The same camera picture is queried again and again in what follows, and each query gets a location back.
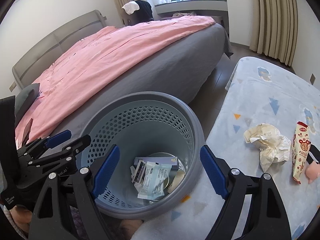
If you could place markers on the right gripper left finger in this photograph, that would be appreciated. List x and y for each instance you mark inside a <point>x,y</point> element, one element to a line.
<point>52,218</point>

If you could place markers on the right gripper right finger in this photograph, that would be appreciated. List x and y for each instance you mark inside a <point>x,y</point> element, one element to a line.
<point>266,219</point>

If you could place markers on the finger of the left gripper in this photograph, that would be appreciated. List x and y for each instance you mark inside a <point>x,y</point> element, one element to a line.
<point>55,160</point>
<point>38,147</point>

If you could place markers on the lined paper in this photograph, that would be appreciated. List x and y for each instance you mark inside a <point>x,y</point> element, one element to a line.
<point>273,147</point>

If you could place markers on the red beige candy wrapper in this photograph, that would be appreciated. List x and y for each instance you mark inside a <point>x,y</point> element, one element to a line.
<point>301,146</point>

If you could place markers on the pale green wipes packet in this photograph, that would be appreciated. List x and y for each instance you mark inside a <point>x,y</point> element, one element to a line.
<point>153,184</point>

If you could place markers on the grey perforated trash bin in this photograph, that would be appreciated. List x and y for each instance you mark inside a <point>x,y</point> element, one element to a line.
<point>144,124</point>

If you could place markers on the lavender cardboard box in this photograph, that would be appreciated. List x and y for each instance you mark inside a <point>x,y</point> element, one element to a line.
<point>173,161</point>

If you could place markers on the white playing card box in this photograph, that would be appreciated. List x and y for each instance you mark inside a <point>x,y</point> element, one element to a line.
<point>139,172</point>

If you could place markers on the white tissue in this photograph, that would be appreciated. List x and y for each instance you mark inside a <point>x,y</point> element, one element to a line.
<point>138,186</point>

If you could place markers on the red white paper cup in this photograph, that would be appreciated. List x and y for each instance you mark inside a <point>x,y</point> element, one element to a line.
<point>173,171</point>

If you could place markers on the black phone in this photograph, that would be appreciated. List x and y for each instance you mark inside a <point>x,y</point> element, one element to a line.
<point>26,132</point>

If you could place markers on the grey pillow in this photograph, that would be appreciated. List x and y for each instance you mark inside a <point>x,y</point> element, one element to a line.
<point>24,100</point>

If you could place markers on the pink plush toy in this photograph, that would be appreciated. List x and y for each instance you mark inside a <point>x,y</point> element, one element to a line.
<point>312,172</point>

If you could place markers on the grey headboard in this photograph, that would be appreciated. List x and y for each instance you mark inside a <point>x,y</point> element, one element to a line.
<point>50,48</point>

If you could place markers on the pink bed cover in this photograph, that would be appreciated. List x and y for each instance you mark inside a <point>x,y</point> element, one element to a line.
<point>94,62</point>

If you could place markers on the light blue patterned blanket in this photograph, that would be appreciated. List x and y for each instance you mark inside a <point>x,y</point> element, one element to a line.
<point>258,92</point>

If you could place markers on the grey bed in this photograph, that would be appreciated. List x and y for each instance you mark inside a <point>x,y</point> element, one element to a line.
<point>180,69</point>

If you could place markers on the white cloth on chair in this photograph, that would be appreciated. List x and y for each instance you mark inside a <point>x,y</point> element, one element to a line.
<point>130,7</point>

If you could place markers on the right beige curtain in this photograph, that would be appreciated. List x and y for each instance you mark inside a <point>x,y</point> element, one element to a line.
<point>275,29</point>

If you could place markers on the grey window bench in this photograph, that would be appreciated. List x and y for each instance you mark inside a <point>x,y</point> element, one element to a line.
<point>217,9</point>

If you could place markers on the wall socket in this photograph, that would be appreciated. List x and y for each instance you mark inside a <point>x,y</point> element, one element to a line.
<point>312,79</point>

